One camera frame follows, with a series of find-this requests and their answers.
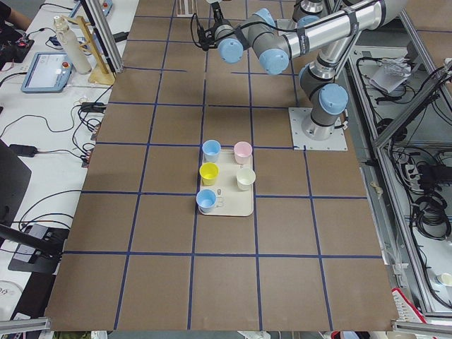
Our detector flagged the blue teach pendant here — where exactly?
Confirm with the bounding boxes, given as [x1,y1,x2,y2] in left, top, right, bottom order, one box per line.
[20,52,73,93]

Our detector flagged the yellow plastic cup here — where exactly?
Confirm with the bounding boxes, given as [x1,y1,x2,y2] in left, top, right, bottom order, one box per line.
[198,162,219,186]

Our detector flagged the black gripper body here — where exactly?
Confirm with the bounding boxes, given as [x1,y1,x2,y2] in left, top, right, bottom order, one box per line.
[197,23,226,49]

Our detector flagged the pale green plastic cup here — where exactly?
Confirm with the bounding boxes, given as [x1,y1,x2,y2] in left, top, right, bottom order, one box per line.
[236,167,256,191]

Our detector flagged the aluminium frame post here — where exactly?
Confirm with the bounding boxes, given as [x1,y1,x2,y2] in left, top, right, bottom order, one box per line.
[81,0,124,73]

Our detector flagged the white water bottle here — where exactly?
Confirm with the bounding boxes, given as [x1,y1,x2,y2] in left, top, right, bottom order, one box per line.
[54,16,92,74]

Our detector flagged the crumpled paper sheets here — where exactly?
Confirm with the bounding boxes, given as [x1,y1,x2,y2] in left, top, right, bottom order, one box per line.
[369,57,412,94]

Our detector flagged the wooden stand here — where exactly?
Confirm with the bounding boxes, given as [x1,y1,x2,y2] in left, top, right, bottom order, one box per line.
[66,16,115,85]

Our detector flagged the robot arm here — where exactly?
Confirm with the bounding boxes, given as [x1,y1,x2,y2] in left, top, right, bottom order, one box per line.
[292,0,324,28]
[190,0,407,141]

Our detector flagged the light blue inner cup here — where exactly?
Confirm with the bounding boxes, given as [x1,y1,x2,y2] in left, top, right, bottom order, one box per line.
[202,139,221,163]

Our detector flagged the light blue corner cup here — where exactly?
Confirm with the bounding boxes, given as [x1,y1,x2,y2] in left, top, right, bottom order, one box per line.
[196,189,217,213]

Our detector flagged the black power adapter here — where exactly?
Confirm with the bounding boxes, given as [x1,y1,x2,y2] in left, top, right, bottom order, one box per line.
[9,144,38,157]

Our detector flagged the cream plastic tray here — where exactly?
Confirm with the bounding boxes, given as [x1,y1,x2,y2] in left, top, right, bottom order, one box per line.
[198,149,254,217]

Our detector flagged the pink plastic cup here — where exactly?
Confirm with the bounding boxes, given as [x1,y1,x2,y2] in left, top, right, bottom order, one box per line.
[234,141,253,165]

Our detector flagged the black monitor stand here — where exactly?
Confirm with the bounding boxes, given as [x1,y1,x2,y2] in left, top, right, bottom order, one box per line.
[1,143,69,274]

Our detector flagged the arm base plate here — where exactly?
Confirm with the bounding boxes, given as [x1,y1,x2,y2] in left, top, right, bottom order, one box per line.
[288,107,348,151]

